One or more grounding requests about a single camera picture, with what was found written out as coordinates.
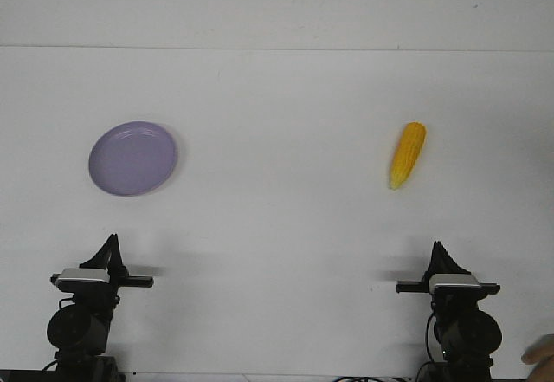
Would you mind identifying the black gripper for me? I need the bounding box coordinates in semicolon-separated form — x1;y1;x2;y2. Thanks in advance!
396;241;500;313
50;234;154;308

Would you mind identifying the purple round plate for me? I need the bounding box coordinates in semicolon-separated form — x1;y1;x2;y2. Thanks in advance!
88;121;178;197

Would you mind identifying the yellow corn cob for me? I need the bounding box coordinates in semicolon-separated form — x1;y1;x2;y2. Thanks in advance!
389;121;427;190

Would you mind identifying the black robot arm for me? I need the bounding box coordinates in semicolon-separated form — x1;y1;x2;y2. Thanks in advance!
396;241;502;381
47;234;154;381

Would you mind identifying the person hand at edge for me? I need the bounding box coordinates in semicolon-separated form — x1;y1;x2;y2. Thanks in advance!
521;333;554;382

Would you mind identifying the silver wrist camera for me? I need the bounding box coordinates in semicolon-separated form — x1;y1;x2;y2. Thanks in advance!
429;274;481;293
55;268;110;285

